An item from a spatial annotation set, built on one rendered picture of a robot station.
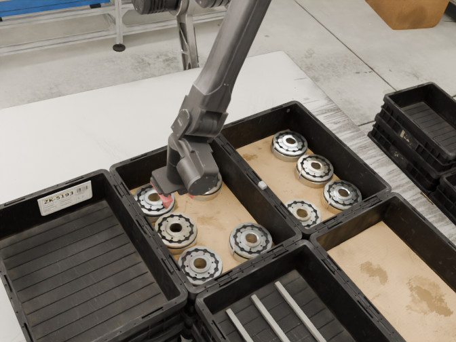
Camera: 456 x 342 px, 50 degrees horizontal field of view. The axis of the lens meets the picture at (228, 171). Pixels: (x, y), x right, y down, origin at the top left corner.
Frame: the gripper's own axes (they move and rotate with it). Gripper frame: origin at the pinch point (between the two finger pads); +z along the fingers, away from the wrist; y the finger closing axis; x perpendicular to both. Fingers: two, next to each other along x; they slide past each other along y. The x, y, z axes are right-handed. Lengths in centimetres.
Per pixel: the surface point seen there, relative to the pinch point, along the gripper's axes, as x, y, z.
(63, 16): 190, 33, 82
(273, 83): 51, 71, 33
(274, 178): 3.2, 32.5, 15.0
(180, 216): 2.0, 2.3, 10.9
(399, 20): 133, 263, 107
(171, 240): -3.3, -3.1, 10.4
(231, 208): -0.2, 16.2, 14.1
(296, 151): 7.1, 42.5, 12.6
